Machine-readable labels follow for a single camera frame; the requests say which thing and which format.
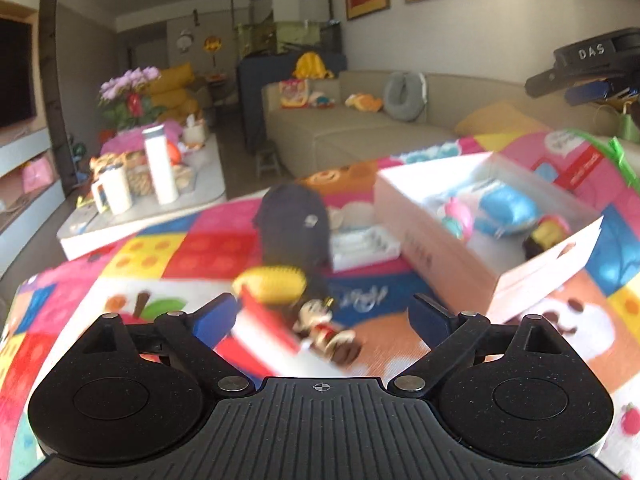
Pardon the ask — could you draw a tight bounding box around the tissue box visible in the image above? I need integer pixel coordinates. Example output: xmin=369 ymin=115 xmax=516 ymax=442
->
xmin=182 ymin=114 xmax=208 ymax=145

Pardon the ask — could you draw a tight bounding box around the mickey mouse figurine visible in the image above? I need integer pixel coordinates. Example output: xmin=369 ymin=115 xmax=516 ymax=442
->
xmin=293 ymin=299 xmax=362 ymax=366

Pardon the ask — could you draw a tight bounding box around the yellow cushion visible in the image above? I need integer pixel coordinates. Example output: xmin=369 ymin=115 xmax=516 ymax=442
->
xmin=454 ymin=101 xmax=551 ymax=136

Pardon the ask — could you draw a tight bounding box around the white red foam rocket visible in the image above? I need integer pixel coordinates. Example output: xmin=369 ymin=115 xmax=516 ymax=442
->
xmin=214 ymin=286 xmax=345 ymax=382

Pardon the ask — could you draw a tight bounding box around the black plush toy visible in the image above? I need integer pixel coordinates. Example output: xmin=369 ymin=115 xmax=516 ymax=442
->
xmin=253 ymin=182 xmax=330 ymax=271

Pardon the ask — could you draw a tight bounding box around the white battery charger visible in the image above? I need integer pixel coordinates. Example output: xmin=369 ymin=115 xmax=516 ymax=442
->
xmin=330 ymin=226 xmax=401 ymax=272

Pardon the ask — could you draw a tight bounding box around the glass fish tank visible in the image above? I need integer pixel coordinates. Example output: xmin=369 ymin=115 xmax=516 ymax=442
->
xmin=230 ymin=0 xmax=343 ymax=61

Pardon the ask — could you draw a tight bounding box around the pink flower bouquet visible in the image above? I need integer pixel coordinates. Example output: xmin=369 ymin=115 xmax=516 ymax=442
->
xmin=98 ymin=66 xmax=166 ymax=131

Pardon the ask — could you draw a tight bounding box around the colourful cartoon play mat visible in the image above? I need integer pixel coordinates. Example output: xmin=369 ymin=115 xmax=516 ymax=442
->
xmin=1 ymin=131 xmax=639 ymax=479

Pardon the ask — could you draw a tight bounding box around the colourful toy package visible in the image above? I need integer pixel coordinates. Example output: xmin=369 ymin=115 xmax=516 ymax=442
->
xmin=278 ymin=79 xmax=310 ymax=110

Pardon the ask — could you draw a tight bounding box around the black television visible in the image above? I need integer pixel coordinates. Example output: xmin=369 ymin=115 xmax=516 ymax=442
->
xmin=0 ymin=18 xmax=36 ymax=128

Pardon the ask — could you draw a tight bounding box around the white tall thermos bottle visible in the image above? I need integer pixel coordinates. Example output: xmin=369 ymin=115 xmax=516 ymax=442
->
xmin=142 ymin=125 xmax=179 ymax=205

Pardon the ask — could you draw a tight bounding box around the teal carrot toy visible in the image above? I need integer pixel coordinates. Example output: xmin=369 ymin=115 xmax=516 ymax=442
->
xmin=442 ymin=216 xmax=466 ymax=242

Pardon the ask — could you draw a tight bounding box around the beige sofa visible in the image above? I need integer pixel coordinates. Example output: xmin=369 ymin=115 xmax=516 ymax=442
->
xmin=262 ymin=70 xmax=617 ymax=178

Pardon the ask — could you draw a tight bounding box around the white coffee table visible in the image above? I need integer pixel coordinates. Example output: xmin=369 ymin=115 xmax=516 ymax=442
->
xmin=56 ymin=134 xmax=227 ymax=260

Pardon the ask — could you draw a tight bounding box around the yellow jacket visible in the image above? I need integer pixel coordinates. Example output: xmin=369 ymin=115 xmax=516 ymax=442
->
xmin=292 ymin=51 xmax=335 ymax=80

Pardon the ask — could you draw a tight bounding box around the blue white tissue pack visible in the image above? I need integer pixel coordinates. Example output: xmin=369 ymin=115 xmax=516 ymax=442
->
xmin=445 ymin=178 xmax=541 ymax=238

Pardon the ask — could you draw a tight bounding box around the pink cardboard box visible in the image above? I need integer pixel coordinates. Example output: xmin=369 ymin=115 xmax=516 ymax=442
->
xmin=373 ymin=153 xmax=602 ymax=322

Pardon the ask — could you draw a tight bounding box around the pink pig toy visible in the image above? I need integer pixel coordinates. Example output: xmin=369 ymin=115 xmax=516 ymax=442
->
xmin=438 ymin=197 xmax=475 ymax=240

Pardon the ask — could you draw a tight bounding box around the yellow corn toy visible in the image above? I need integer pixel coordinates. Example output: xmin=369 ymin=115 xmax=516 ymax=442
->
xmin=232 ymin=266 xmax=307 ymax=306

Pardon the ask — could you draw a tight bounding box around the white mug with handle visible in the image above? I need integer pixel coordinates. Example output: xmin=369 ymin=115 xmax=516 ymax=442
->
xmin=91 ymin=162 xmax=132 ymax=216

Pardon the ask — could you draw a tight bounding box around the grey neck pillow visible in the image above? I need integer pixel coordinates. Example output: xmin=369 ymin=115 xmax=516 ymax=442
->
xmin=383 ymin=72 xmax=427 ymax=122

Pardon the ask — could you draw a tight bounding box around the round pink pudding badge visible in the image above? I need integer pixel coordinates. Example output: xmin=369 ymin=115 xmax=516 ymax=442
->
xmin=529 ymin=214 xmax=573 ymax=252

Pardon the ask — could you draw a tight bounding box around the snack jar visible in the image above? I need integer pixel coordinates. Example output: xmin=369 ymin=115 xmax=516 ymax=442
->
xmin=125 ymin=151 xmax=154 ymax=196

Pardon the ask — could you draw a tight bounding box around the orange plush toy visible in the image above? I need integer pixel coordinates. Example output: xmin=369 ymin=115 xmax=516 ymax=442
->
xmin=345 ymin=93 xmax=384 ymax=113

